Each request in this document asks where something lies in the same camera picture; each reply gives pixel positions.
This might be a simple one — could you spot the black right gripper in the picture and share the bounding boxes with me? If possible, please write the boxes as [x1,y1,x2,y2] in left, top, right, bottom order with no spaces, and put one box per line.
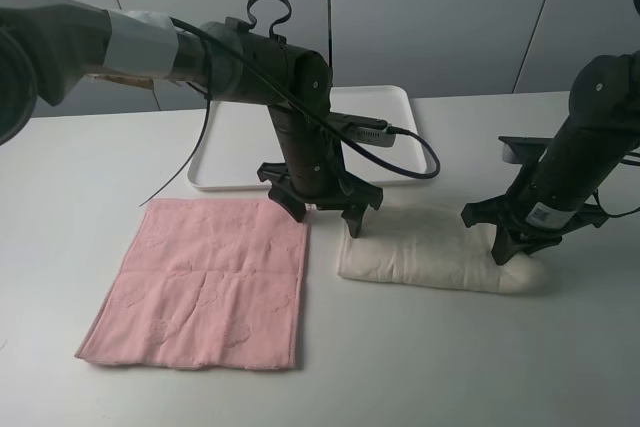
[461,194,608,265]

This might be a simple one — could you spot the pink terry towel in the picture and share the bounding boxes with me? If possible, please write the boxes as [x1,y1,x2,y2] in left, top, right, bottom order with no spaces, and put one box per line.
[76,199,308,371]

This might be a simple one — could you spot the white rectangular plastic tray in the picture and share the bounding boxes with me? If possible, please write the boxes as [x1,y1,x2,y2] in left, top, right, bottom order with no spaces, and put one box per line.
[187,86,430,191]

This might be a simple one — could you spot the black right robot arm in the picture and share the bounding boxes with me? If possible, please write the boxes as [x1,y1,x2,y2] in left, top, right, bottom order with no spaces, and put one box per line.
[461,53,639,265]

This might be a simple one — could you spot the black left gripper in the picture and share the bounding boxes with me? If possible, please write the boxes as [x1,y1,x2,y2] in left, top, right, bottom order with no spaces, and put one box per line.
[257,159,383,239]

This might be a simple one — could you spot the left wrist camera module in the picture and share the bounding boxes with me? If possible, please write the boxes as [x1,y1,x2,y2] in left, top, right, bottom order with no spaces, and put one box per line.
[327,112,395,148]

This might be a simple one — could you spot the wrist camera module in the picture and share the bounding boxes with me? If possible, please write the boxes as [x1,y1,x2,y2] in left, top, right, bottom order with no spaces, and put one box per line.
[327,112,395,148]
[499,136,550,165]

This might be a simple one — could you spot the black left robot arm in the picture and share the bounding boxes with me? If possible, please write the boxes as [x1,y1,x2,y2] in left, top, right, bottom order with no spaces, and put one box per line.
[1,0,383,237]

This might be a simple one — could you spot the white terry towel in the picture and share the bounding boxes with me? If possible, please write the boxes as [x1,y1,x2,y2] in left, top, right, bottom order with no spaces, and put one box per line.
[337,206,550,294]

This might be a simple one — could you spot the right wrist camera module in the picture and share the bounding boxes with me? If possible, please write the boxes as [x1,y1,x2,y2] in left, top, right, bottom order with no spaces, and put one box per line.
[499,136,550,165]

